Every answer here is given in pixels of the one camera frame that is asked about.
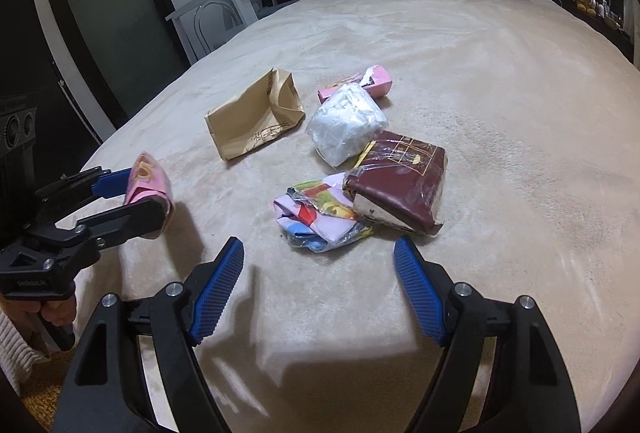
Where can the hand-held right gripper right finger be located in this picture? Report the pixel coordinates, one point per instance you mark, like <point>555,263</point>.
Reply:
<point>420,293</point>

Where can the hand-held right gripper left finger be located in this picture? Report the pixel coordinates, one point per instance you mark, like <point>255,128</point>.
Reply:
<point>215,293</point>

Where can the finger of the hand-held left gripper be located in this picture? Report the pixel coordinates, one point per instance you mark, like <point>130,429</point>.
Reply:
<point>112,183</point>
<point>130,220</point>

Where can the pink wrapper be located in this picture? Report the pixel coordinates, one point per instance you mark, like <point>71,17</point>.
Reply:
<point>147,183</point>

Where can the lilac colourful packet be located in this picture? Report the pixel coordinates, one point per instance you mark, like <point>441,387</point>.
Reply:
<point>310,218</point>

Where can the maroon packet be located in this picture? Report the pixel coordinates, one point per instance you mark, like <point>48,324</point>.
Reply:
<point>400,173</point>

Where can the pink torn box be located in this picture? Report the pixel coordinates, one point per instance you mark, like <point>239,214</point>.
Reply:
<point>380,80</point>

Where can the person's left forearm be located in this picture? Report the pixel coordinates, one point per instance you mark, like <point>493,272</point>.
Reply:
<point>15,343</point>

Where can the person's left hand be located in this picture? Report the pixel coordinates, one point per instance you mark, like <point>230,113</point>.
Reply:
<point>57,313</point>

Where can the yellow plush rug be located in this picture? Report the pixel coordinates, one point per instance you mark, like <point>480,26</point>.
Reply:
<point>40,393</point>

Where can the brown paper bag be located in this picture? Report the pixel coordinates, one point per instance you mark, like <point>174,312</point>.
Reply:
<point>245,128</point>

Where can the frosted glass door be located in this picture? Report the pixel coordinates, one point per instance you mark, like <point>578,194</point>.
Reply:
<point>110,13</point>

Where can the white plastic bag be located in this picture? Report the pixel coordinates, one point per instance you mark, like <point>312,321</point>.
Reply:
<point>345,123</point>

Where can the beige plush bed blanket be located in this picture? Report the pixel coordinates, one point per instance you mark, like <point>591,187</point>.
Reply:
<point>500,113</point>

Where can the grey cushioned chair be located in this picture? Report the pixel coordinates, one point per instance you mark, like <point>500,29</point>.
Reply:
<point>280,5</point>

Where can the cluster of small bottles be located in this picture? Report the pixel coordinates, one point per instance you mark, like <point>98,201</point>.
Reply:
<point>610,15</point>

